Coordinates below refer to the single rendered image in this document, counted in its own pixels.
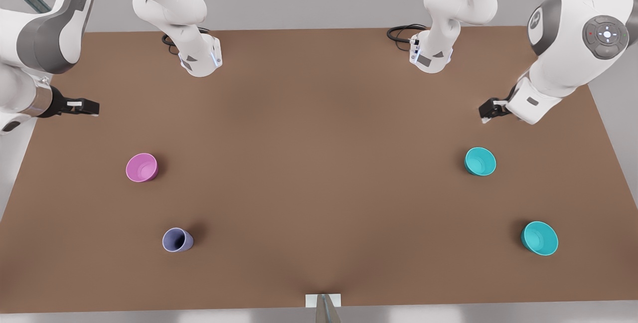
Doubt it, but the teal bowl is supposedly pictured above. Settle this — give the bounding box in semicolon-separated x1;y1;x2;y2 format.
521;221;559;257
464;147;497;177

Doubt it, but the black right arm cable loop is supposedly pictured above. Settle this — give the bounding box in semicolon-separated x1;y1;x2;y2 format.
162;27;210;55

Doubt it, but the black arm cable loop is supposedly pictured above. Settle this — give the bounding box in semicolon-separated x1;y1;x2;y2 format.
162;27;210;55
387;24;430;52

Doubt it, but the pink bowl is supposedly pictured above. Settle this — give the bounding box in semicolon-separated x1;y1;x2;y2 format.
126;153;159;183

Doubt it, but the lavender cup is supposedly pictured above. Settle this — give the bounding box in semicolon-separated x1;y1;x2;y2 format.
162;228;194;253

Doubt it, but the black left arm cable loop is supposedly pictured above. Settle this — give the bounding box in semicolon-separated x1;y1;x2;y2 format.
387;24;430;52

